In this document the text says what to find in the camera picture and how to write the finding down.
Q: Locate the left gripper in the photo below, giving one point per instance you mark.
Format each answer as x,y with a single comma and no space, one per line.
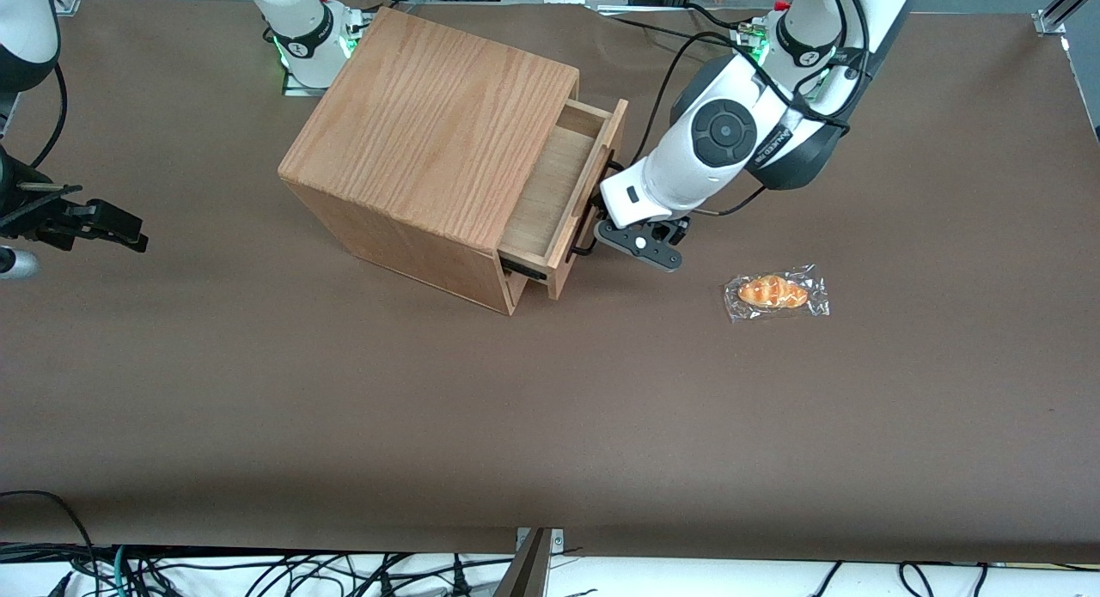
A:
673,230

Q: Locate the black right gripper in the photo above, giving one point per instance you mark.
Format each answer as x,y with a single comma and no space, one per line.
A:
53,220

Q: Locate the wooden drawer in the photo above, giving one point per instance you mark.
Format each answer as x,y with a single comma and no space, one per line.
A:
550,185

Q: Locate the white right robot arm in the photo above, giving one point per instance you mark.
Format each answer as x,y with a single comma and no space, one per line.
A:
301,21

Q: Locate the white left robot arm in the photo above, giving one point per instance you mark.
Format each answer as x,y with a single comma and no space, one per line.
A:
692,159

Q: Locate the wooden drawer cabinet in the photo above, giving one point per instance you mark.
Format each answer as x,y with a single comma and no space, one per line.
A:
430,124

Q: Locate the bread roll in clear wrapper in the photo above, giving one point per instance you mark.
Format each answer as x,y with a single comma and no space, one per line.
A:
773,292

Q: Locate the large table cover sheet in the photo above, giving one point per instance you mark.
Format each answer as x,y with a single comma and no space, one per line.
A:
430,408

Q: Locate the black drawer slide rail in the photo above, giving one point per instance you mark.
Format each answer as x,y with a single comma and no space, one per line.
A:
524,269

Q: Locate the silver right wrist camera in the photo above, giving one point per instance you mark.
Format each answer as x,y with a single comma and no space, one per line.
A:
15,264

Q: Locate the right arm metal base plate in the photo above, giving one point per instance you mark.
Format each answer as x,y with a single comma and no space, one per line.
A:
296,88

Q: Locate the metal table bracket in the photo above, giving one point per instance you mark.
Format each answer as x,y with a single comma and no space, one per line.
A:
557,541

